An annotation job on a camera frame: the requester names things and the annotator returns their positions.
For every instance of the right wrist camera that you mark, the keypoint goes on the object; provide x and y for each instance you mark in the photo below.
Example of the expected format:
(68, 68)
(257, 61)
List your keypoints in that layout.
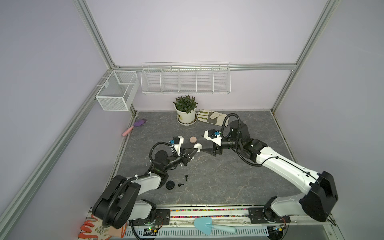
(214, 136)

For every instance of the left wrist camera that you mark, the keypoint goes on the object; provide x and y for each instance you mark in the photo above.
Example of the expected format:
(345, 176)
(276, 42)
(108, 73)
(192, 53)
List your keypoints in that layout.
(177, 142)

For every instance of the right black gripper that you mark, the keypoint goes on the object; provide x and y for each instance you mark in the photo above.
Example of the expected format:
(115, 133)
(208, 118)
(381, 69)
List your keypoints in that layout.
(217, 147)

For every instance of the white mesh box basket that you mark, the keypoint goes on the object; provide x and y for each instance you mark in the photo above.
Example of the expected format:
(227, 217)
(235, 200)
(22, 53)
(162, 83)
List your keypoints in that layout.
(118, 91)

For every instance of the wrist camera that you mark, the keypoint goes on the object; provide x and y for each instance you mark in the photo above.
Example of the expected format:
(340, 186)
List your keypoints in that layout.
(214, 136)
(177, 142)

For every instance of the long white wire basket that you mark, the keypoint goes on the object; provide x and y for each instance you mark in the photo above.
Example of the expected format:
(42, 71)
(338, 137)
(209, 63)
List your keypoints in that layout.
(186, 78)

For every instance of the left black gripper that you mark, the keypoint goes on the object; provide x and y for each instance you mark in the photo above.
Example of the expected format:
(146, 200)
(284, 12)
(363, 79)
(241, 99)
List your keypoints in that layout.
(184, 154)

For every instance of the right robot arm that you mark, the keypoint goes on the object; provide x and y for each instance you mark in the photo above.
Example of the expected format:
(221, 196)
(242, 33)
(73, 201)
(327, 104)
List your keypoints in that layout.
(318, 192)

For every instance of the teal garden trowel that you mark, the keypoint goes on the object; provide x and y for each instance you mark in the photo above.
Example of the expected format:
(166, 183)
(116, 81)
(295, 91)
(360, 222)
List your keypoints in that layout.
(205, 225)

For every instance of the black earbud charging case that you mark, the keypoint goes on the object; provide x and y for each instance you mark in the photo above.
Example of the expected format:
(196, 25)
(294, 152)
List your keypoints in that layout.
(170, 185)

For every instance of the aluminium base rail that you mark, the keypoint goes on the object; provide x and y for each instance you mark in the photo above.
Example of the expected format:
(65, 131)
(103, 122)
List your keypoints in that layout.
(231, 214)

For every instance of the purple pink brush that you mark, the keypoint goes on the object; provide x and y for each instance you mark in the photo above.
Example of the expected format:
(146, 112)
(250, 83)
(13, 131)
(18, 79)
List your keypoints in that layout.
(135, 125)

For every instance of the white earbud charging case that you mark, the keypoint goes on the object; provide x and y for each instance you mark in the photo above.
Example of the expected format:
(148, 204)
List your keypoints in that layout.
(198, 146)

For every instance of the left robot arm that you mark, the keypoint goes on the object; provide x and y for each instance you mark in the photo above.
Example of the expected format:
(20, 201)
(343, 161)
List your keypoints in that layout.
(119, 202)

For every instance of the pink earbud charging case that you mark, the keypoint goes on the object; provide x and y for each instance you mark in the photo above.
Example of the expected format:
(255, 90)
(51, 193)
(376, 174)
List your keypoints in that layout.
(193, 140)

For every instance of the potted green plant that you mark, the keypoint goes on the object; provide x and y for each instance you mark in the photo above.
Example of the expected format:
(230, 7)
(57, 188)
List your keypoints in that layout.
(186, 109)

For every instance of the red white work glove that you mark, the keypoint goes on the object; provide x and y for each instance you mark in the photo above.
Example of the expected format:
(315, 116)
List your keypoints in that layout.
(94, 229)

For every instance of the beige gardening glove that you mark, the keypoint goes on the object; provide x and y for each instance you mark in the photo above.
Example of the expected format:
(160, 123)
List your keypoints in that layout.
(211, 117)

